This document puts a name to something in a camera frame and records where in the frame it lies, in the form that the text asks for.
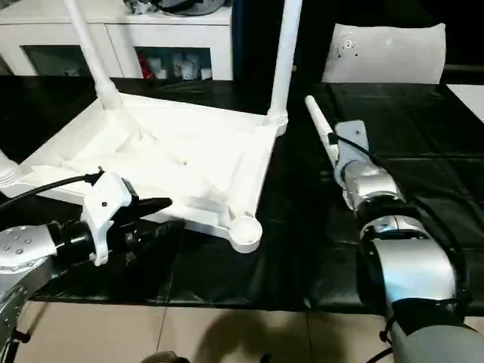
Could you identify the white plastic table top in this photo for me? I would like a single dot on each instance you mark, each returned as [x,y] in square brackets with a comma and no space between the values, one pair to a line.
[170,151]

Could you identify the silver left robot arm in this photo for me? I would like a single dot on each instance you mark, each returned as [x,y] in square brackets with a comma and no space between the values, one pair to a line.
[22,246]

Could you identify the small white cup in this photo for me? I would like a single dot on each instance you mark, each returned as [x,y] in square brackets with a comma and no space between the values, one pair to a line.
[161,73]
[206,72]

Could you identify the red packet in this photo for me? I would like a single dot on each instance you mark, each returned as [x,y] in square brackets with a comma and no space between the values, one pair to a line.
[143,68]

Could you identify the black cabinet with gold label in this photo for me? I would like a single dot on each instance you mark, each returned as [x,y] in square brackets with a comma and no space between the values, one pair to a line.
[253,38]

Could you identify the white sideboard cabinet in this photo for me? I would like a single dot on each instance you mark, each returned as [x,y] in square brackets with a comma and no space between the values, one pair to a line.
[56,34]

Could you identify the black bundle in plastic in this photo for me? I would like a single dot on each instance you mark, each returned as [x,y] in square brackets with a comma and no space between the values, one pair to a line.
[140,5]

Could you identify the grey round bag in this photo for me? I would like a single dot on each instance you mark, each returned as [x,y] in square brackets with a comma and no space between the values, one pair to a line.
[189,5]

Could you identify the black table mat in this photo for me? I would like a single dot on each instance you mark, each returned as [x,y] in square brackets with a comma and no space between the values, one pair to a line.
[416,189]

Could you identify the white flat board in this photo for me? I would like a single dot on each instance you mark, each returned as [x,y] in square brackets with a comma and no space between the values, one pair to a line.
[470,98]

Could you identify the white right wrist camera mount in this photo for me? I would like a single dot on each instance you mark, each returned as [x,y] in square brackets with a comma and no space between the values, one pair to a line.
[353,140]

